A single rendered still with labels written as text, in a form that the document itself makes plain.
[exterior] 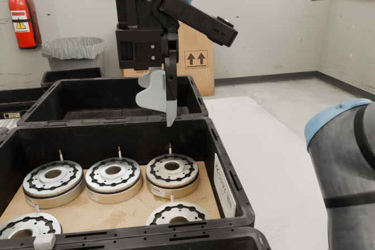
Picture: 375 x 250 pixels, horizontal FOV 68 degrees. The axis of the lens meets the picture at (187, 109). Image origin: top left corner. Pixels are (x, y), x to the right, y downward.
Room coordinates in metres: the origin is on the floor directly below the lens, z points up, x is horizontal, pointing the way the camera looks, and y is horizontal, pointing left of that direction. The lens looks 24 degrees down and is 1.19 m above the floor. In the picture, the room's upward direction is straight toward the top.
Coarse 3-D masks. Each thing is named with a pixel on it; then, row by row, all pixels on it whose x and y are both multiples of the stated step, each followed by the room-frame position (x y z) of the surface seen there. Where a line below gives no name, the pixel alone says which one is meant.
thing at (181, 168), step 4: (168, 160) 0.47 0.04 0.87; (172, 160) 0.47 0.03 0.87; (176, 160) 0.47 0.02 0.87; (160, 164) 0.45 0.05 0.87; (164, 164) 0.45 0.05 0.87; (168, 164) 0.46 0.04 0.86; (176, 164) 0.46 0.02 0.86; (180, 164) 0.45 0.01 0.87; (160, 168) 0.44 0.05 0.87; (164, 168) 0.44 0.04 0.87; (180, 168) 0.44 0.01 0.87; (184, 168) 0.45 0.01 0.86; (164, 172) 0.43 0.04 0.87; (168, 172) 0.43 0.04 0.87; (172, 172) 0.43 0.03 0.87; (176, 172) 0.43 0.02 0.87; (180, 172) 0.43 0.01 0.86
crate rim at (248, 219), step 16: (16, 128) 0.48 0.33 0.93; (32, 128) 0.48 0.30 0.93; (48, 128) 0.49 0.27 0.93; (64, 128) 0.49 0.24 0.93; (208, 128) 0.49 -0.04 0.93; (0, 144) 0.43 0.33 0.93; (224, 160) 0.37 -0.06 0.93; (240, 192) 0.30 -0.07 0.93; (240, 208) 0.27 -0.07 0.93; (160, 224) 0.24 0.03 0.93; (176, 224) 0.24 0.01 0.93; (192, 224) 0.25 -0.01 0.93; (208, 224) 0.24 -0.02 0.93; (224, 224) 0.24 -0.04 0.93; (240, 224) 0.24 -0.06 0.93; (0, 240) 0.22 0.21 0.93; (16, 240) 0.22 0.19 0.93; (32, 240) 0.22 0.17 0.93; (64, 240) 0.22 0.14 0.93; (80, 240) 0.22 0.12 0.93; (96, 240) 0.22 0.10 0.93
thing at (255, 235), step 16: (112, 240) 0.22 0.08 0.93; (128, 240) 0.22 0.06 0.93; (144, 240) 0.22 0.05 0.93; (160, 240) 0.22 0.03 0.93; (176, 240) 0.22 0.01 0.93; (192, 240) 0.22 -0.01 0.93; (208, 240) 0.22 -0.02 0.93; (224, 240) 0.22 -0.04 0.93; (240, 240) 0.23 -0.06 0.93; (256, 240) 0.22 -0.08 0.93
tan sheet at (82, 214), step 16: (144, 176) 0.46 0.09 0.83; (144, 192) 0.42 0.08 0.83; (208, 192) 0.42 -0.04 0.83; (16, 208) 0.37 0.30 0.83; (32, 208) 0.37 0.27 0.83; (64, 208) 0.37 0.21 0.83; (80, 208) 0.37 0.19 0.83; (96, 208) 0.37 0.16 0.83; (112, 208) 0.37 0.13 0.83; (128, 208) 0.37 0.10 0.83; (144, 208) 0.37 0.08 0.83; (208, 208) 0.37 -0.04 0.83; (0, 224) 0.34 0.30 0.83; (64, 224) 0.34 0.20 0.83; (80, 224) 0.34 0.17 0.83; (96, 224) 0.34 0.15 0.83; (112, 224) 0.34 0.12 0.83; (128, 224) 0.34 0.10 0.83; (144, 224) 0.34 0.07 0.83
